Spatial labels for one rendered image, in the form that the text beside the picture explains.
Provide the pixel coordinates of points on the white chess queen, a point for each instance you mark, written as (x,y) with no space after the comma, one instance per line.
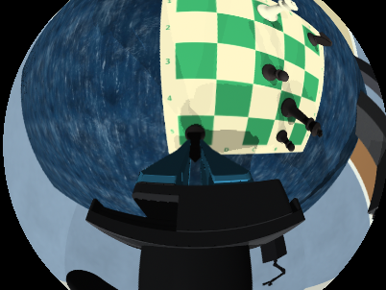
(270,12)

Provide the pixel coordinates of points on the green and cream chessboard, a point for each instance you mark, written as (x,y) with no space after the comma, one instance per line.
(211,58)

